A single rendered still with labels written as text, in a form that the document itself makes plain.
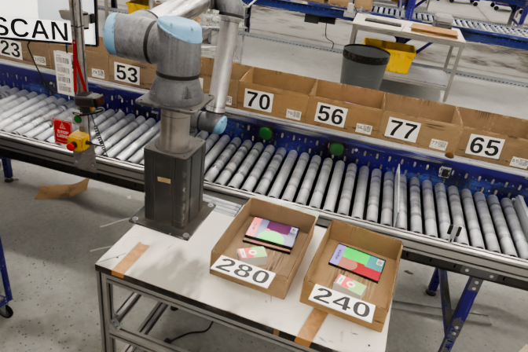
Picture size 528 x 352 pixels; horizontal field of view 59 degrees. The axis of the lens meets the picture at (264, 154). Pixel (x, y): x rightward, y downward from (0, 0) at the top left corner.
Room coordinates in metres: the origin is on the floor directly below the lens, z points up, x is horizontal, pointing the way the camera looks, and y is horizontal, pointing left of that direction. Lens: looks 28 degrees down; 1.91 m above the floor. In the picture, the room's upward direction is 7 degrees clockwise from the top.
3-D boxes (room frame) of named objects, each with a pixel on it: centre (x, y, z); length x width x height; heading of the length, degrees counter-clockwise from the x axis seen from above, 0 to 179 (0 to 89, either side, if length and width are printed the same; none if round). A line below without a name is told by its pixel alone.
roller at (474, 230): (1.83, -1.00, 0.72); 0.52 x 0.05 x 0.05; 168
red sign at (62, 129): (1.92, 0.93, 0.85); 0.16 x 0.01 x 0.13; 78
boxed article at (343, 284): (1.21, -0.35, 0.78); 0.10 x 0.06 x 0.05; 62
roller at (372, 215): (1.92, -0.56, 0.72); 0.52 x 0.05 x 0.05; 168
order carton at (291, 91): (2.49, -0.03, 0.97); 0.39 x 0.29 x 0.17; 78
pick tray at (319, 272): (1.28, -0.37, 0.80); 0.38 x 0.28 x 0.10; 162
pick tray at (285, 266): (1.37, -0.05, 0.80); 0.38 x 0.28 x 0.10; 163
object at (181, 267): (1.35, -0.03, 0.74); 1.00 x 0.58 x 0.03; 74
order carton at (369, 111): (2.41, -0.42, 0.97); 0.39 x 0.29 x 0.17; 78
